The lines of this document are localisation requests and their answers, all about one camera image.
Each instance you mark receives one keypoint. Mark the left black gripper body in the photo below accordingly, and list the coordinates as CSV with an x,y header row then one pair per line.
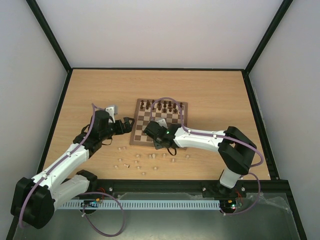
x,y
118,131

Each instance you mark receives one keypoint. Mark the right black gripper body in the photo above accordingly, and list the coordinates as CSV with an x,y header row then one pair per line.
x,y
150,128

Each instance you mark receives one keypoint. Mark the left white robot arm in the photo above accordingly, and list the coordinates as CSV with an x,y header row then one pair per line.
x,y
36,199

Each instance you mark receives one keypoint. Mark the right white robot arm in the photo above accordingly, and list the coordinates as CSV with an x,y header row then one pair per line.
x,y
236,150

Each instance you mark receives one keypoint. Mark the wooden chess board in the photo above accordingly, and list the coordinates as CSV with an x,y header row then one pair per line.
x,y
143,117

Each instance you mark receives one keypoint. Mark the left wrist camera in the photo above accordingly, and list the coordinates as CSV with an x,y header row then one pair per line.
x,y
112,110

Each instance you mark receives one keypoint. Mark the white slotted cable duct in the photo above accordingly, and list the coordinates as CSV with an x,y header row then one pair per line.
x,y
78,204

